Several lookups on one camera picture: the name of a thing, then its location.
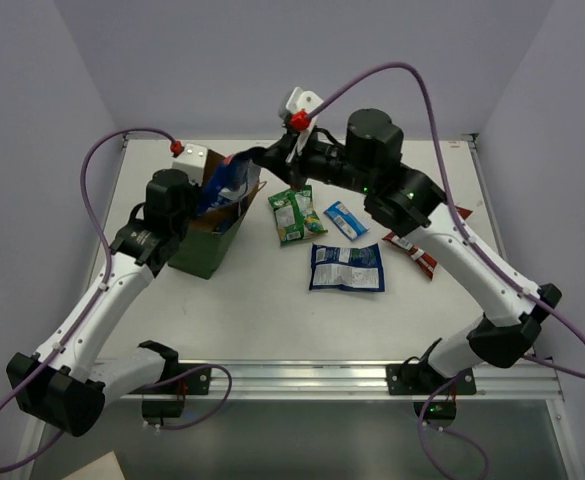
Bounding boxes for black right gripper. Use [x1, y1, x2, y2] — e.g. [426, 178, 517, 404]
[254, 124, 378, 196]

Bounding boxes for dark blue snack packet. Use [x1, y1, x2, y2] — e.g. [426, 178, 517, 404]
[196, 147, 266, 216]

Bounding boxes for green paper bag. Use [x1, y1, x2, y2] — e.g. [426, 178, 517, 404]
[169, 148, 265, 279]

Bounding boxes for green snack packet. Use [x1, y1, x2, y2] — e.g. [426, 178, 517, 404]
[268, 185, 328, 246]

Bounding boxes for blue M&M's candy packet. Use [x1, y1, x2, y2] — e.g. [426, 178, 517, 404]
[324, 201, 369, 241]

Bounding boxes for dark blue cookie packet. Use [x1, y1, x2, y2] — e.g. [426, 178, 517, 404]
[309, 244, 386, 293]

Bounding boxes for red snack packet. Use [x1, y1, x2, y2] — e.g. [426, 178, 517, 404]
[381, 205, 475, 282]

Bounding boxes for dark blue pretzel packet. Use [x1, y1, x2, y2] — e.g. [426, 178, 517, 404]
[212, 219, 236, 235]

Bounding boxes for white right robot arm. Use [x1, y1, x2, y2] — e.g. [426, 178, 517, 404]
[257, 109, 561, 393]

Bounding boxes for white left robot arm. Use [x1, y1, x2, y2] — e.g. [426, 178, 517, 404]
[6, 169, 199, 437]

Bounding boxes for light wooden board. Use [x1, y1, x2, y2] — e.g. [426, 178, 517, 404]
[64, 451, 126, 480]

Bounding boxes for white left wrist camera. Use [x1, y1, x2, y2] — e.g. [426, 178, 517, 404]
[172, 142, 208, 186]

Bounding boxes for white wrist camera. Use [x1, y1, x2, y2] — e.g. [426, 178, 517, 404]
[279, 87, 323, 166]
[172, 142, 208, 186]

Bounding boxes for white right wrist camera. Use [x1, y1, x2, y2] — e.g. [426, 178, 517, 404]
[279, 87, 323, 166]

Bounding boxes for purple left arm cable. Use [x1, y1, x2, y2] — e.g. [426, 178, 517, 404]
[0, 128, 233, 474]

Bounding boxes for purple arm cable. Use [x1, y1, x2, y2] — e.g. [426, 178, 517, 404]
[0, 128, 233, 474]
[309, 61, 585, 480]

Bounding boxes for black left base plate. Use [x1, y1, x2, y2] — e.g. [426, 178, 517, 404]
[136, 362, 211, 396]

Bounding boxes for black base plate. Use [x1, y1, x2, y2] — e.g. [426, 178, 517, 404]
[385, 356, 477, 396]
[136, 362, 211, 396]

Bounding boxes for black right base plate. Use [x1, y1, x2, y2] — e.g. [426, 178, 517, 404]
[385, 356, 477, 396]

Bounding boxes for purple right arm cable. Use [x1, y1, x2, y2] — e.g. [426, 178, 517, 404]
[309, 61, 585, 480]

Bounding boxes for aluminium mounting rail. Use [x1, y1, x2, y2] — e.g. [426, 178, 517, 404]
[101, 357, 566, 401]

